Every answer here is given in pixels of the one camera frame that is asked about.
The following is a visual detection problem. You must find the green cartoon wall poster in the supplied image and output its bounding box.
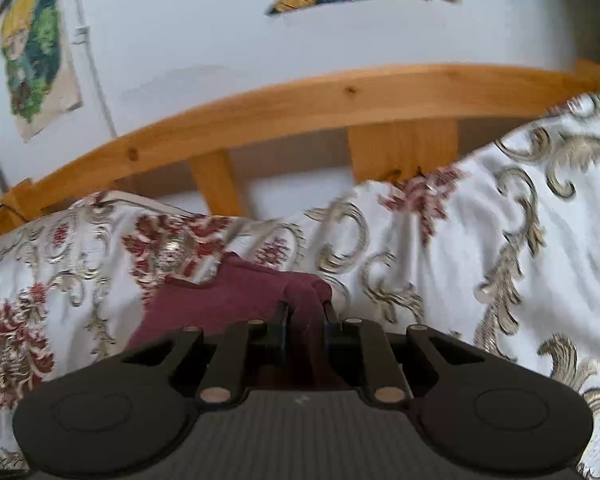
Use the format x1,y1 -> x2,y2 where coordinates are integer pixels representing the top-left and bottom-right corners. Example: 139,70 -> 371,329
0,0 -> 85,142

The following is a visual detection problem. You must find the maroon small cloth garment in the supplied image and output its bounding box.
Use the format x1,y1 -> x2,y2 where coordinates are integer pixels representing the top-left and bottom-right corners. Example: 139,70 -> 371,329
127,252 -> 339,392

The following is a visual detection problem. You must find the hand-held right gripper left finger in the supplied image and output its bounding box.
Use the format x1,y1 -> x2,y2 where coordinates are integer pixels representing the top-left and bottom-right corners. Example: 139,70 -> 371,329
121,301 -> 292,405

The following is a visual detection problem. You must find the wooden bed frame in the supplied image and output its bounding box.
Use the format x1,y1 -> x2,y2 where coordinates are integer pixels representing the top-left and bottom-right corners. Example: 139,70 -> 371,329
0,59 -> 600,252

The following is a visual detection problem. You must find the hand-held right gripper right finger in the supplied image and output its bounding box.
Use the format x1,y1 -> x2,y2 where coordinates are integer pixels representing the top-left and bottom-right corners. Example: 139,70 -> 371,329
324,301 -> 487,405

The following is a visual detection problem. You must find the white wall cable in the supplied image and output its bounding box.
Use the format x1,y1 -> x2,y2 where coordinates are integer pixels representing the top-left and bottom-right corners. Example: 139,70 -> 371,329
70,0 -> 118,140

